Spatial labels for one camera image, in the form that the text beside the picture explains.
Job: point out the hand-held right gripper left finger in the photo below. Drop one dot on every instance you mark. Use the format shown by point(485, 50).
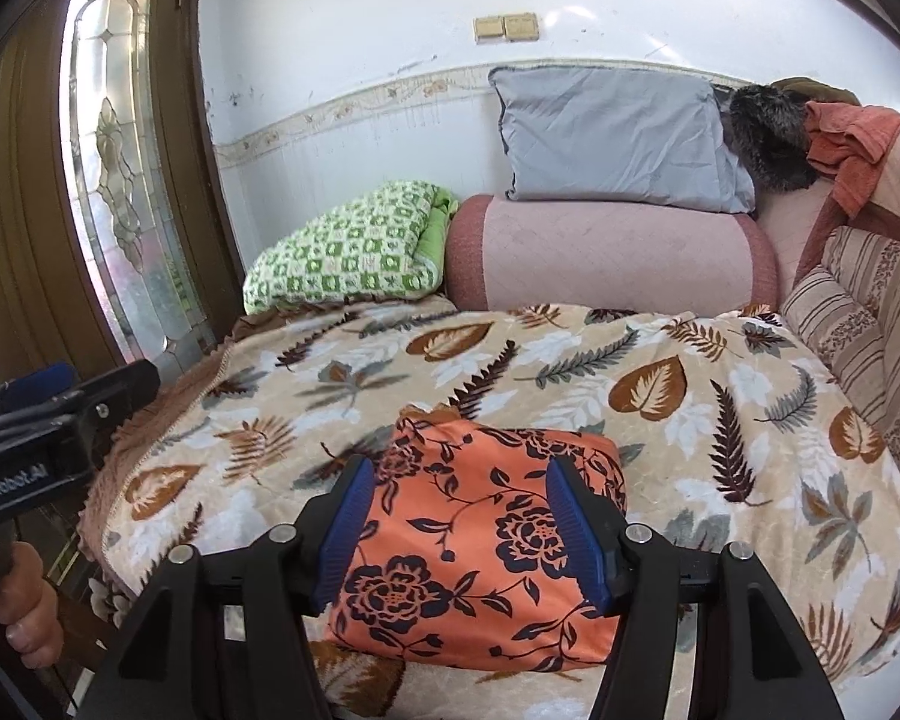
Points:
point(345, 532)

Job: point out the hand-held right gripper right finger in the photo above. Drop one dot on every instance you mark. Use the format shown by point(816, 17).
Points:
point(581, 540)

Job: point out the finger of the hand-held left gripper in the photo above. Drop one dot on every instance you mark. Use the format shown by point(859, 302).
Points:
point(37, 386)
point(120, 390)

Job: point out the orange floral garment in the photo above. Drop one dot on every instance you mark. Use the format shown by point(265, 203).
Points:
point(457, 540)

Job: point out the person's left hand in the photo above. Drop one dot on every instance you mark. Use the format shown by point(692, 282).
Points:
point(30, 607)

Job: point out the brown frilled bed cover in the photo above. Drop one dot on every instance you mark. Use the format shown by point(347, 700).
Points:
point(157, 427)

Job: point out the leaf print blanket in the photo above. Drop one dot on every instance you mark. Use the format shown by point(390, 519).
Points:
point(645, 405)

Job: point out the wooden door with stained glass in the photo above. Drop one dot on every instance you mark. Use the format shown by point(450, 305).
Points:
point(30, 187)

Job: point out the green checkered pillow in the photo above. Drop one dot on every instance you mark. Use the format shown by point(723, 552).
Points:
point(345, 247)

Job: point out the pink bolster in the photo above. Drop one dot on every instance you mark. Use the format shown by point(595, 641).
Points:
point(607, 255)

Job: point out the pink sofa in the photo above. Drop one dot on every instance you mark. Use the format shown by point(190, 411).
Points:
point(791, 225)

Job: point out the grey pillow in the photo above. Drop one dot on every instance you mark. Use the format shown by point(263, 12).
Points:
point(615, 135)

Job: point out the dark furry cushion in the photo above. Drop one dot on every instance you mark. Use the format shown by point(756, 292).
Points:
point(769, 139)

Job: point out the orange towel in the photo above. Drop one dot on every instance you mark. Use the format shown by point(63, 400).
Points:
point(851, 142)

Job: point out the brown cloth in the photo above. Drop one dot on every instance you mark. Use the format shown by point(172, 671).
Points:
point(817, 88)

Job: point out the beige wall switch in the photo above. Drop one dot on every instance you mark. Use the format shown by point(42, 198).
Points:
point(489, 28)
point(521, 25)

